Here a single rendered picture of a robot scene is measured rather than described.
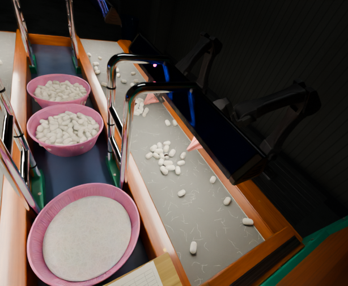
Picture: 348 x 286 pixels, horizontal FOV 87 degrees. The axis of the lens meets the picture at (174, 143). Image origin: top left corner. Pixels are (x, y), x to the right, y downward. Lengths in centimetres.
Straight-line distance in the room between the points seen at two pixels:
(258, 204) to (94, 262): 56
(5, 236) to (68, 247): 14
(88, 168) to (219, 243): 54
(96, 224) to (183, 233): 26
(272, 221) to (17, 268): 72
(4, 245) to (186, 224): 46
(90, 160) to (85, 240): 33
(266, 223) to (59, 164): 78
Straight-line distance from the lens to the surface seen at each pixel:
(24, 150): 66
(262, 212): 76
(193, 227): 64
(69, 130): 85
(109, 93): 56
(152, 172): 71
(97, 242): 60
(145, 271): 54
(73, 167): 81
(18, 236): 62
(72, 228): 62
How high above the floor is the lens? 130
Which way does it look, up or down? 42 degrees down
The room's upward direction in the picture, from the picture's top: 18 degrees clockwise
